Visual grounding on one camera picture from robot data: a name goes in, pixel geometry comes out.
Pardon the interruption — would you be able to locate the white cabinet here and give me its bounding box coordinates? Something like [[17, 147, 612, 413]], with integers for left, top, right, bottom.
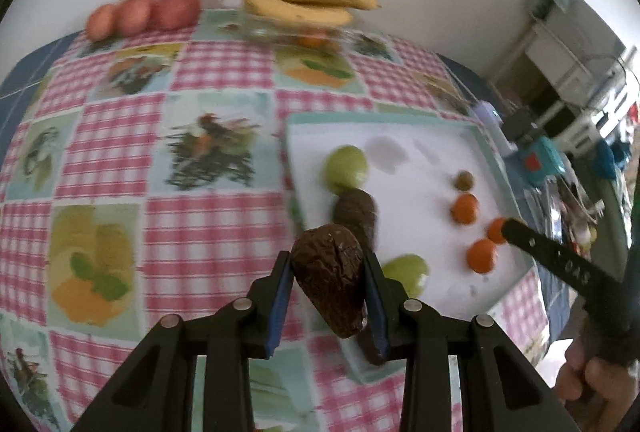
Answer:
[[487, 0, 631, 138]]

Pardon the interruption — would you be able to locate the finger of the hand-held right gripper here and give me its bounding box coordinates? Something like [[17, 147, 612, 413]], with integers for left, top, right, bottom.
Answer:
[[501, 217, 626, 300]]

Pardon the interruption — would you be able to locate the black power adapter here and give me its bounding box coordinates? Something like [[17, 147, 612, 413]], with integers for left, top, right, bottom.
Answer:
[[501, 108, 543, 145]]

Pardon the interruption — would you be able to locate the teal bag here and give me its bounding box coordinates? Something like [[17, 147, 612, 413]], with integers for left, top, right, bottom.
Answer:
[[592, 139, 628, 183]]

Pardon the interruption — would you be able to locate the large red apple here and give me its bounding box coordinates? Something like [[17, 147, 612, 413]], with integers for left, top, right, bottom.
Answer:
[[151, 0, 202, 31]]

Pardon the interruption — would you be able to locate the white lattice plastic chair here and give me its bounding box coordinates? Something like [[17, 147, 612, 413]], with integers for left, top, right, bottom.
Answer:
[[590, 67, 640, 140]]

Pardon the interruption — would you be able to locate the clear glass bowl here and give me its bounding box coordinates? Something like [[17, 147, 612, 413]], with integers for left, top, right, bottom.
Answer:
[[240, 9, 353, 52]]

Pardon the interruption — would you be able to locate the dark brown avocado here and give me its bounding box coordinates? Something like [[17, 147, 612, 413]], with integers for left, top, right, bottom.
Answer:
[[290, 223, 368, 339], [332, 189, 379, 258]]

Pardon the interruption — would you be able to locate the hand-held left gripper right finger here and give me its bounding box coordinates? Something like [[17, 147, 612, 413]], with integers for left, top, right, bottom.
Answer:
[[362, 251, 571, 432]]

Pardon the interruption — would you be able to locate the pink checkered fruit-print tablecloth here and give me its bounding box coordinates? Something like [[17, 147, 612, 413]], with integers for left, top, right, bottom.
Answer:
[[0, 7, 551, 432]]

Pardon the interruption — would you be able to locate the green apple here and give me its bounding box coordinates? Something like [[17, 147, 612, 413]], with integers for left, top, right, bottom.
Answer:
[[322, 144, 370, 193], [382, 253, 431, 299]]

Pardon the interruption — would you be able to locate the white tray with teal rim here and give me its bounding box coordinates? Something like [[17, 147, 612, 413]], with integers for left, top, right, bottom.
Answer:
[[284, 112, 536, 385]]

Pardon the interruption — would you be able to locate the teal lidded box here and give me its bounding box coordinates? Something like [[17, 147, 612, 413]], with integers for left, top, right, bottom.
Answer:
[[517, 137, 568, 185]]

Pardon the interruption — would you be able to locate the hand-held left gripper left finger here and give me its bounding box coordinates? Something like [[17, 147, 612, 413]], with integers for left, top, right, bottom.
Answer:
[[70, 251, 295, 432]]

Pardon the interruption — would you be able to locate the person's right hand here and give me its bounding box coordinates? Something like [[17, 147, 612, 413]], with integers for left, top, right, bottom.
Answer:
[[555, 337, 640, 409]]

